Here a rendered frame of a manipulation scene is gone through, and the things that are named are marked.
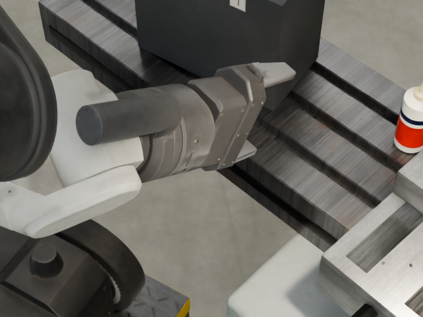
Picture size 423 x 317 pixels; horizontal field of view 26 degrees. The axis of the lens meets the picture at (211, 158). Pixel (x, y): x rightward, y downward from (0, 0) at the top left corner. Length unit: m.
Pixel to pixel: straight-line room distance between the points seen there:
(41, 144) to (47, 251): 0.85
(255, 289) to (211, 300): 0.95
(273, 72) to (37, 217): 0.31
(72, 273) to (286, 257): 0.40
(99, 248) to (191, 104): 0.64
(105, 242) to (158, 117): 0.70
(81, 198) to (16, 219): 0.06
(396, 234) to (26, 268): 0.64
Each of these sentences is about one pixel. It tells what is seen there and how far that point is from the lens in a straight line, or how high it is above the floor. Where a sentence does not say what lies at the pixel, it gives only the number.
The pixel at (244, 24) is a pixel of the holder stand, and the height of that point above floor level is 1.05.
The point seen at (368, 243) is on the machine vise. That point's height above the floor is 0.99.
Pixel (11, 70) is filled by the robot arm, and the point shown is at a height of 1.43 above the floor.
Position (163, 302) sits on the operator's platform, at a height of 0.40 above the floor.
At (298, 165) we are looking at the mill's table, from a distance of 1.15.
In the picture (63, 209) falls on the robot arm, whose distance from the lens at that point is 0.78.
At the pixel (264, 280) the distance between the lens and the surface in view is 1.15.
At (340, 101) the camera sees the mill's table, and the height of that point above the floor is 0.92.
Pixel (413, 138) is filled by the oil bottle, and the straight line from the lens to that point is 1.16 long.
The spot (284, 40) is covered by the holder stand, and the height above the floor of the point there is 1.04.
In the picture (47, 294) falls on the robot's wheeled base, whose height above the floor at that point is 0.61.
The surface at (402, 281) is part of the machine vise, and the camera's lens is 0.99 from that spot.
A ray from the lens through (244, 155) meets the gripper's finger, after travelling 1.01.
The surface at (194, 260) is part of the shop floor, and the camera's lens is 2.14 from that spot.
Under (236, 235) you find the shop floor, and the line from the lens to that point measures 2.18.
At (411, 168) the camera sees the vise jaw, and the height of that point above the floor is 1.03.
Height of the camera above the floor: 1.82
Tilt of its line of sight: 52 degrees down
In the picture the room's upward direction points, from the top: straight up
